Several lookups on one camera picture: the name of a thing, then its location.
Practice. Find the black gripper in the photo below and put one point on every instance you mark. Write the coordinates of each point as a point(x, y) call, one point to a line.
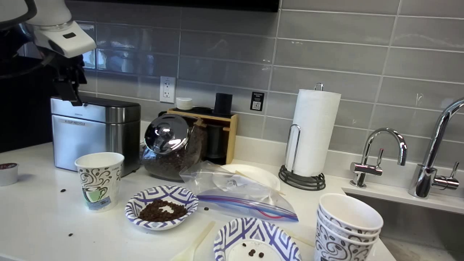
point(67, 77)

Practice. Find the stainless steel lidded bin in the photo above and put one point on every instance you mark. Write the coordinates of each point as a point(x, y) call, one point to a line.
point(87, 135)

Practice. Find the white coffee pod cup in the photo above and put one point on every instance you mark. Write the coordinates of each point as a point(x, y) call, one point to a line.
point(6, 174)

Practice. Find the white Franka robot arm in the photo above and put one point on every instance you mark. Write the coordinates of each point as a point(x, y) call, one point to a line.
point(58, 33)

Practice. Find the coffee bean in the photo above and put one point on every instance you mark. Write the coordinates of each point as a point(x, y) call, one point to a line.
point(251, 252)
point(261, 254)
point(70, 235)
point(205, 209)
point(63, 190)

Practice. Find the small white box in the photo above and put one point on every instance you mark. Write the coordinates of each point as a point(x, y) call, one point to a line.
point(183, 103)

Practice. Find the glass coffee bean jar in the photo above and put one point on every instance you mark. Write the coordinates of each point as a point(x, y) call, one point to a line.
point(169, 154)

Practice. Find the blue patterned paper bowl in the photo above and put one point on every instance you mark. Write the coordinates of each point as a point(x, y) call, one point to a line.
point(145, 193)

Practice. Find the coffee grounds pile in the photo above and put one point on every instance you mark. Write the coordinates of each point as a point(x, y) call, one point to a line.
point(161, 212)

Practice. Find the black canister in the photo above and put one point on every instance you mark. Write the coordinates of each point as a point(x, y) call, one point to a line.
point(222, 103)

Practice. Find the black overhead cabinet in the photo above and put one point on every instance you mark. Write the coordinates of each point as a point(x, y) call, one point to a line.
point(193, 3)

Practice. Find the wooden pod rack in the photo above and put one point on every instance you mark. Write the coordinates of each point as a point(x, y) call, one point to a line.
point(231, 139)

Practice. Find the clear plastic zip bag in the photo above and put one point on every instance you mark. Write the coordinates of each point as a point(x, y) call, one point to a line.
point(241, 200)

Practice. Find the blue patterned paper plate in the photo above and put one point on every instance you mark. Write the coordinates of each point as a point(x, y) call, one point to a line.
point(261, 232)

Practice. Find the white paper towel roll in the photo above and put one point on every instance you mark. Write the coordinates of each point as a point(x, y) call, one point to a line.
point(314, 130)

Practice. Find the small chrome faucet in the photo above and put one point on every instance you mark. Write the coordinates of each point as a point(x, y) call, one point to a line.
point(372, 168)

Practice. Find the tall chrome faucet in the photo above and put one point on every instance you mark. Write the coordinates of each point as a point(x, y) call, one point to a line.
point(425, 178)

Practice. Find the stainless steel sink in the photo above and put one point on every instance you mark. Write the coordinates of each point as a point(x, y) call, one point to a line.
point(415, 222)

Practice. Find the white wall outlet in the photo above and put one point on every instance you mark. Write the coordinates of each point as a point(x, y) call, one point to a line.
point(167, 88)

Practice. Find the black wall plate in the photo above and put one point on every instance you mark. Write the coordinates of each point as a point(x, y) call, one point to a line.
point(257, 101)

